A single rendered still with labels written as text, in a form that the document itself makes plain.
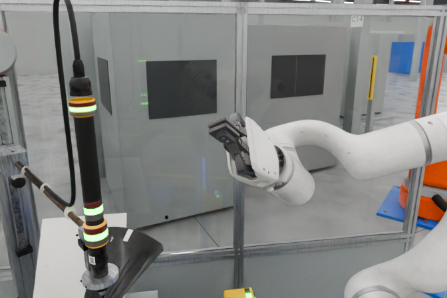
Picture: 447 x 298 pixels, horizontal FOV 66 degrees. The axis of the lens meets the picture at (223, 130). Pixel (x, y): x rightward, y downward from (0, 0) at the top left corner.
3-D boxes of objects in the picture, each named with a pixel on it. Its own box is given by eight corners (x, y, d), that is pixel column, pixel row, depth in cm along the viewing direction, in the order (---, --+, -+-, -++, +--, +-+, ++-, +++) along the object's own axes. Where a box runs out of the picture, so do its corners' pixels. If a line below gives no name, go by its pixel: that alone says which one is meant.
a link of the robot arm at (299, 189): (286, 138, 67) (299, 181, 62) (308, 160, 77) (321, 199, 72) (249, 154, 70) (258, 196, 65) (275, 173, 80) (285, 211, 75)
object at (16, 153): (-2, 171, 113) (-7, 146, 111) (22, 165, 118) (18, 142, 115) (6, 179, 106) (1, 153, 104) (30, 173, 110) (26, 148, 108)
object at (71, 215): (14, 166, 107) (13, 162, 106) (19, 165, 108) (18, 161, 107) (85, 235, 69) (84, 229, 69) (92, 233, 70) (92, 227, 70)
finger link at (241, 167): (245, 189, 53) (230, 156, 52) (257, 170, 60) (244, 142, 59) (251, 187, 52) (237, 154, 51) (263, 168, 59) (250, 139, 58)
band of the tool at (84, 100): (66, 115, 61) (64, 99, 60) (90, 112, 64) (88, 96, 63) (76, 119, 58) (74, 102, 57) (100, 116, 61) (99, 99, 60)
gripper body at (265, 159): (254, 196, 63) (222, 178, 54) (247, 147, 68) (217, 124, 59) (292, 185, 60) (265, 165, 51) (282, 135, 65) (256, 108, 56)
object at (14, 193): (15, 254, 123) (-16, 81, 107) (30, 248, 126) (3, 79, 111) (17, 258, 121) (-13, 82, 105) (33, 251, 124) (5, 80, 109)
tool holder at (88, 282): (72, 273, 71) (66, 231, 68) (105, 259, 75) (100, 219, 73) (90, 296, 64) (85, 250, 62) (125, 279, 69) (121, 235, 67)
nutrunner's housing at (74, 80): (88, 288, 70) (61, 60, 58) (106, 279, 73) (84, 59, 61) (96, 298, 67) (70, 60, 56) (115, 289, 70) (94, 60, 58)
